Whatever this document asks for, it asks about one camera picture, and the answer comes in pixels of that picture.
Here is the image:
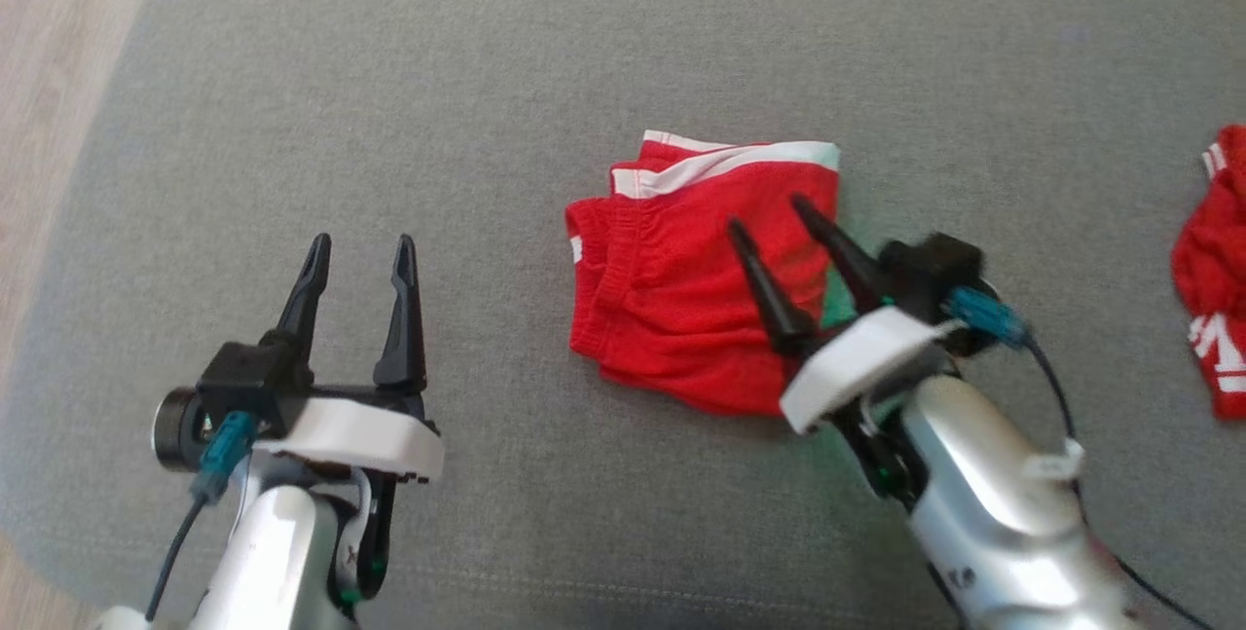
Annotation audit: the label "red shorts white trim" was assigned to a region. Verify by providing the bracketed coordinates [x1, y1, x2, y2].
[565, 130, 841, 418]

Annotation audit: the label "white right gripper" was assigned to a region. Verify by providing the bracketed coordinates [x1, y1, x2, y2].
[727, 194, 961, 514]

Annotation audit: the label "red jersey shirt white sleeves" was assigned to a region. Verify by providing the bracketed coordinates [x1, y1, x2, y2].
[1171, 124, 1246, 423]

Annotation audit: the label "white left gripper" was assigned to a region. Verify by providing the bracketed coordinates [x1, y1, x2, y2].
[255, 233, 446, 611]

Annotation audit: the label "left camera cable teal plug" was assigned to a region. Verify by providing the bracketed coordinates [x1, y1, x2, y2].
[144, 410, 260, 623]

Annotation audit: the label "large grey sofa seat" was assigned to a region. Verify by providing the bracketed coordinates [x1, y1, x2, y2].
[0, 0, 1246, 630]

